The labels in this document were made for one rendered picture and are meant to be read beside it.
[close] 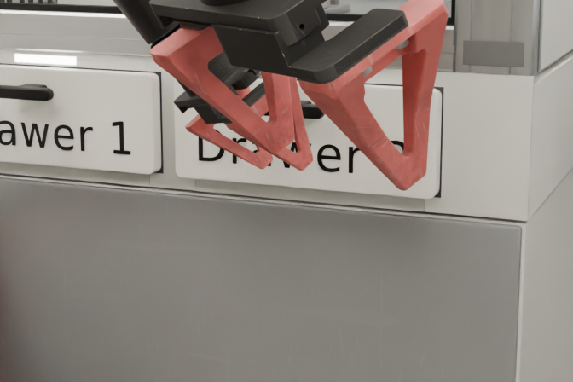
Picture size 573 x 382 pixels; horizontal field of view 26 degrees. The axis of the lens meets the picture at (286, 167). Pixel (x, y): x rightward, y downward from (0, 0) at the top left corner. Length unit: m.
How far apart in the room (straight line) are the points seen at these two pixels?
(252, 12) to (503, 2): 0.75
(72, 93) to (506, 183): 0.49
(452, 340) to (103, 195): 0.42
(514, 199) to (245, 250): 0.30
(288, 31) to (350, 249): 0.84
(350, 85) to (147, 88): 0.88
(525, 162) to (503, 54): 0.11
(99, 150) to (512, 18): 0.48
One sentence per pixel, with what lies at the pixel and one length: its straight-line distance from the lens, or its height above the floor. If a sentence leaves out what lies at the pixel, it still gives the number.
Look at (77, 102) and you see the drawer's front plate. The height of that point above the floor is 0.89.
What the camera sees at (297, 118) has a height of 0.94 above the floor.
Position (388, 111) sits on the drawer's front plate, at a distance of 1.25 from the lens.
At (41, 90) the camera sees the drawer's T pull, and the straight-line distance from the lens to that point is 1.38.
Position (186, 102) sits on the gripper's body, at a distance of 1.06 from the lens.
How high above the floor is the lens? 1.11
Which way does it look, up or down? 12 degrees down
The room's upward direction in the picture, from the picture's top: straight up
